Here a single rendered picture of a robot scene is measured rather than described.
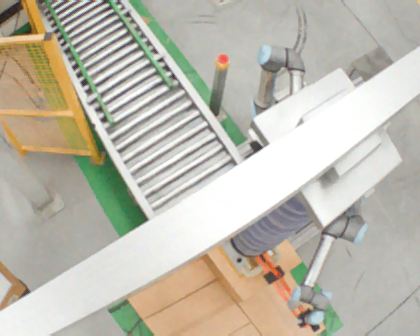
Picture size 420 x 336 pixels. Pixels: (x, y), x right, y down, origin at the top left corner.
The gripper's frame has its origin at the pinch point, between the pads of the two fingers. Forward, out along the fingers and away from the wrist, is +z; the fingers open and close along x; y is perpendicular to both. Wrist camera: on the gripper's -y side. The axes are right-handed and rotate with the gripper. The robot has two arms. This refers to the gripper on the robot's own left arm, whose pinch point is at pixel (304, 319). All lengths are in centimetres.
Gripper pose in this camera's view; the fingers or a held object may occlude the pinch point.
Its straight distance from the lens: 294.6
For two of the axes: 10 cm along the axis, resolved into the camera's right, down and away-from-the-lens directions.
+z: -0.5, 2.4, 9.7
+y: -5.4, -8.2, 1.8
